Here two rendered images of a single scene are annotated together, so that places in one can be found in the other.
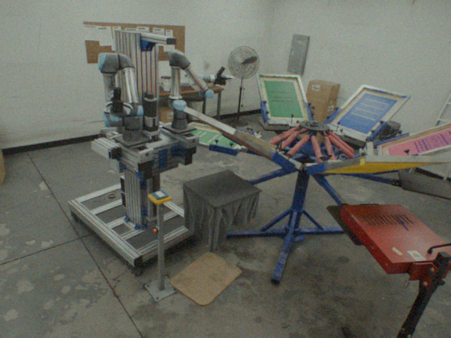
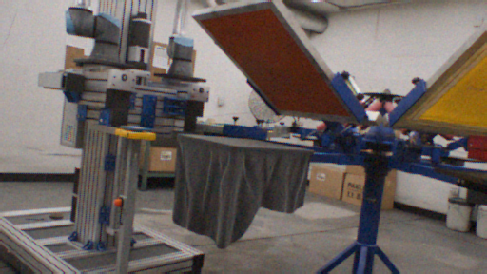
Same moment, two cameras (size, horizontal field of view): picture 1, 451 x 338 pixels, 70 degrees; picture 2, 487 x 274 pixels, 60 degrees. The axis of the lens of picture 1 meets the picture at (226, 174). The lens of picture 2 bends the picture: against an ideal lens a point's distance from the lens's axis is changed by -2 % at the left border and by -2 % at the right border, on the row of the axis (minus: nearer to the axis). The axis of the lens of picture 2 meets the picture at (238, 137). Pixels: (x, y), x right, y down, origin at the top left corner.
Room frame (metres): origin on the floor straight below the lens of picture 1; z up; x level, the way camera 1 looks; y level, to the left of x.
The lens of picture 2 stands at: (0.30, -0.03, 1.07)
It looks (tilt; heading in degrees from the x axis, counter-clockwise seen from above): 3 degrees down; 3
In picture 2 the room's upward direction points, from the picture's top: 7 degrees clockwise
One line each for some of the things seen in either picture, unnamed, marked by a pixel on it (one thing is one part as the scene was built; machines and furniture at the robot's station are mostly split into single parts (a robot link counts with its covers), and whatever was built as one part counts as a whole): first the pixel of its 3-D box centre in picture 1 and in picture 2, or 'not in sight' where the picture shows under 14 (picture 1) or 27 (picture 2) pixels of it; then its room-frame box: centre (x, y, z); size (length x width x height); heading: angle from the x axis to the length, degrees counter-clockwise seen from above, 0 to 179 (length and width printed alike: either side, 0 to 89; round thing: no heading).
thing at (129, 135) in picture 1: (131, 132); (106, 51); (2.43, 0.78, 1.31); 0.15 x 0.15 x 0.10
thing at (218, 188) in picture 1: (222, 186); (245, 142); (2.33, 0.02, 0.95); 0.48 x 0.44 x 0.01; 132
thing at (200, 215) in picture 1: (198, 216); (199, 187); (2.17, 0.20, 0.74); 0.45 x 0.03 x 0.43; 42
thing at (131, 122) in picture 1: (130, 118); (107, 29); (2.42, 0.78, 1.42); 0.13 x 0.12 x 0.14; 114
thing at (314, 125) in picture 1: (302, 182); (373, 193); (3.07, -0.81, 0.67); 0.39 x 0.39 x 1.35
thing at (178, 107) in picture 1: (179, 108); (183, 48); (2.81, 0.46, 1.42); 0.13 x 0.12 x 0.14; 26
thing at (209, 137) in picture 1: (225, 132); (248, 118); (3.35, 0.05, 1.05); 1.08 x 0.61 x 0.23; 72
